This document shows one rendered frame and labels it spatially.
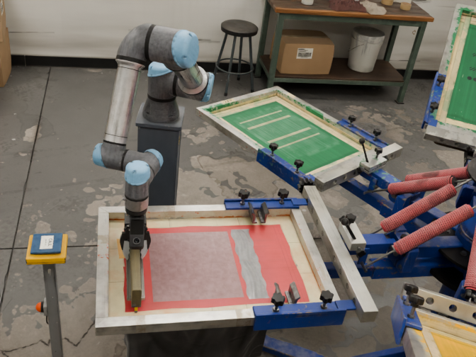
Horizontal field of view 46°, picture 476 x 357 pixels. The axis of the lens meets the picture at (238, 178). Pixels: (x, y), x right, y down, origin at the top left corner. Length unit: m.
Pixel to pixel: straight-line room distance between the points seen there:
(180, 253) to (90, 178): 2.12
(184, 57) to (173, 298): 0.77
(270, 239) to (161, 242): 0.41
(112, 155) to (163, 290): 0.47
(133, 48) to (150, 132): 0.56
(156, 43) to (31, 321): 1.79
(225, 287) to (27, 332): 1.42
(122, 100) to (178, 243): 0.57
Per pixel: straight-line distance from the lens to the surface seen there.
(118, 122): 1.86
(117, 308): 1.85
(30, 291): 3.29
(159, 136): 2.33
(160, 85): 2.25
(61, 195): 3.94
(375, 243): 2.12
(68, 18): 5.57
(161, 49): 1.82
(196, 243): 2.09
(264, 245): 2.12
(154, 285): 1.92
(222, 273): 1.98
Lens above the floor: 2.32
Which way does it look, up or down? 34 degrees down
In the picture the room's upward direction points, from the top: 8 degrees clockwise
